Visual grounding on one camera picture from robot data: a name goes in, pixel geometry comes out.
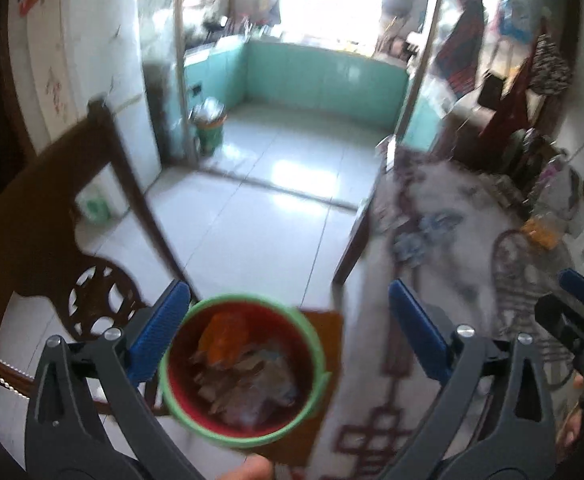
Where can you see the green waste bin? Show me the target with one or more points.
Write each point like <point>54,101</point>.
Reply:
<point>209,130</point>

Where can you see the black shoulder bag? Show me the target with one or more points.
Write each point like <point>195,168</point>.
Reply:
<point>489,90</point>

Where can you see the person's right hand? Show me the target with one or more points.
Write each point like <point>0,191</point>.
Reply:
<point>573,425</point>

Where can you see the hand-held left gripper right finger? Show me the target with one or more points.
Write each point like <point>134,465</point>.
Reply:
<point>419,330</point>

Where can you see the white refrigerator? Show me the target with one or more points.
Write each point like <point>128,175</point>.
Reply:
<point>97,60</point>

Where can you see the carved dark wooden chair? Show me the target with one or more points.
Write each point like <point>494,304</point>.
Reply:
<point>22,240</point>

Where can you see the person's left hand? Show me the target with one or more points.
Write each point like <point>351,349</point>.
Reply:
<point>249,470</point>

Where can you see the brown paper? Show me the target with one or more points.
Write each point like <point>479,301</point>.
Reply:
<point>242,375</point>

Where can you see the clear bottle with purple label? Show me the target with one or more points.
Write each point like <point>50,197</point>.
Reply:
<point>551,175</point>

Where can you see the black letter-print bag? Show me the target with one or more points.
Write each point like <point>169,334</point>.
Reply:
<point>549,65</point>

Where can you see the teal kitchen base cabinets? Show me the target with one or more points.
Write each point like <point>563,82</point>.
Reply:
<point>312,80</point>

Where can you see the white bag with face print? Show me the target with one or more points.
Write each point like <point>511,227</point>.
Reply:
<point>514,25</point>

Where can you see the orange snack packet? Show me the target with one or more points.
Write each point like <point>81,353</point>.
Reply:
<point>224,335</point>

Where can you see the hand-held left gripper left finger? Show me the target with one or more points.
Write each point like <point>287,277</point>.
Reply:
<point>159,330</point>

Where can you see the dark red garment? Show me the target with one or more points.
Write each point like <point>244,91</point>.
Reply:
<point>509,105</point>

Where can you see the green detergent bottle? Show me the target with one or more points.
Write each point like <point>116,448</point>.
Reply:
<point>93,206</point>

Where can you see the red blue plaid cloth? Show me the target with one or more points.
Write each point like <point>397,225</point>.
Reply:
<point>464,55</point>

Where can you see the red bucket with green rim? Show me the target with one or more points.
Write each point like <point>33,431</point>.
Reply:
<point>184,355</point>

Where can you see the clear bag of orange snacks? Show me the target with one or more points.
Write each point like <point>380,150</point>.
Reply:
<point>541,230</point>

